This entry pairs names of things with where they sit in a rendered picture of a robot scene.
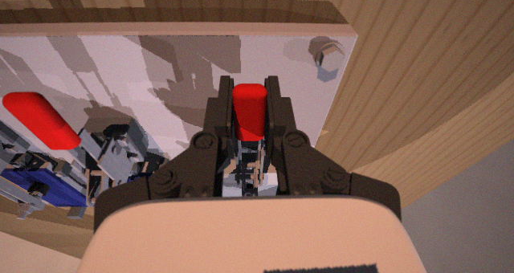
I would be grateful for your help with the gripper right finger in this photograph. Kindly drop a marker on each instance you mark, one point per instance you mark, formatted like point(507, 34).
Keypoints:
point(303, 170)

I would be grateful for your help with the blue flat block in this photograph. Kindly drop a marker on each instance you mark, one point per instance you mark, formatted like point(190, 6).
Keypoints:
point(63, 192)

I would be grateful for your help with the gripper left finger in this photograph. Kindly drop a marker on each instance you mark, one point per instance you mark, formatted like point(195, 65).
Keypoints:
point(197, 172)

